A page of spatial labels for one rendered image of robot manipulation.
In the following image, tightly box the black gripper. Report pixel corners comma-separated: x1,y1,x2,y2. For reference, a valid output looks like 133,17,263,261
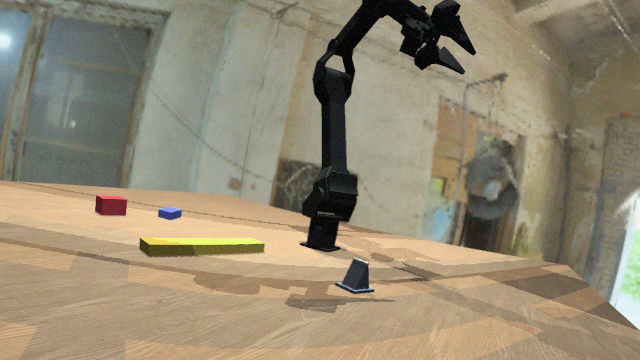
399,0,476,75

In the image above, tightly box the yellow bar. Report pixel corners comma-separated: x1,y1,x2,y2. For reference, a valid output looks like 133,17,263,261
139,237,265,256

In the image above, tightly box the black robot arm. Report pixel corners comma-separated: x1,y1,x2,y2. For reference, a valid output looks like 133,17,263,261
300,0,431,253

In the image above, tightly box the blue block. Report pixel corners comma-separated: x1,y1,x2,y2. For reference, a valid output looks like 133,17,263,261
158,207,182,220

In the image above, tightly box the red block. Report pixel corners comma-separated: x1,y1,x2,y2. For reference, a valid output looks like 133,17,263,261
95,195,127,216

